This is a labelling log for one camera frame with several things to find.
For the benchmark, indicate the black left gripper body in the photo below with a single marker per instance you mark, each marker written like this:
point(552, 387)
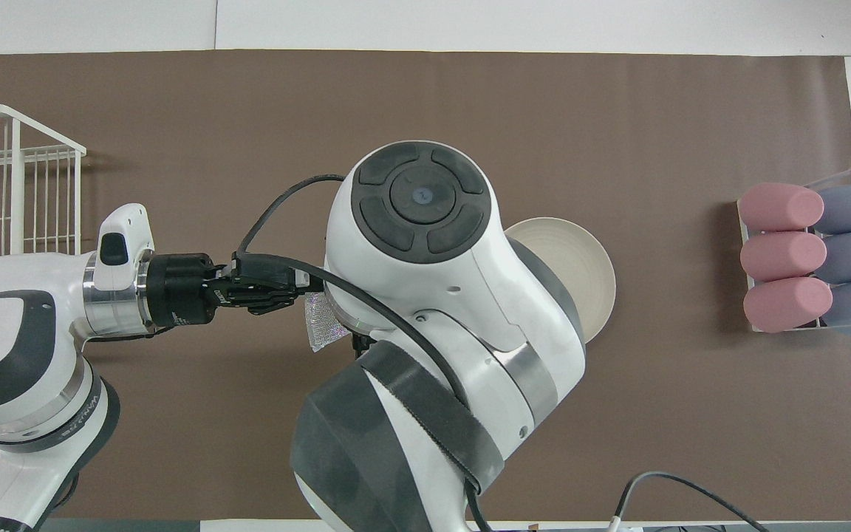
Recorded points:
point(182, 290)

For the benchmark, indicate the clear plastic snack bag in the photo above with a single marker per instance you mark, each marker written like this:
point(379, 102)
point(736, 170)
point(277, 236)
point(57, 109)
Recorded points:
point(322, 325)

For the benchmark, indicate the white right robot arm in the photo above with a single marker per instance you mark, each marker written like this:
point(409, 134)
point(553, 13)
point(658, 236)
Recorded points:
point(433, 295)

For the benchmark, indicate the cream round plate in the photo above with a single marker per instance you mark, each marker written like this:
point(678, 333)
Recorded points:
point(588, 273)

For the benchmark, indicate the brown paper table mat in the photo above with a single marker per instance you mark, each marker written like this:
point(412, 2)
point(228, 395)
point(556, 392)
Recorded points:
point(654, 406)

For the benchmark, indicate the pink plastic cup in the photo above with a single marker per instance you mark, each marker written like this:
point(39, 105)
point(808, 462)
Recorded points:
point(780, 207)
point(784, 256)
point(787, 304)

